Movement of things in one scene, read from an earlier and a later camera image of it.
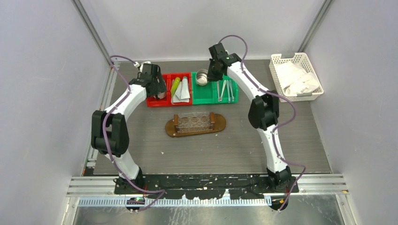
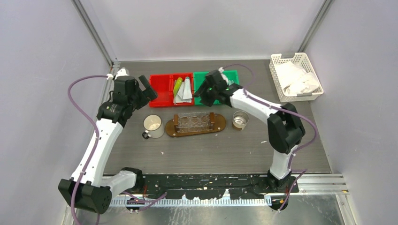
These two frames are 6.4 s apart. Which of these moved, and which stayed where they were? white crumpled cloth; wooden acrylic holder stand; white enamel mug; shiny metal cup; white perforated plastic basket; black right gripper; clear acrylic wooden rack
Moved: black right gripper; shiny metal cup; white enamel mug
Stayed: wooden acrylic holder stand; white crumpled cloth; clear acrylic wooden rack; white perforated plastic basket
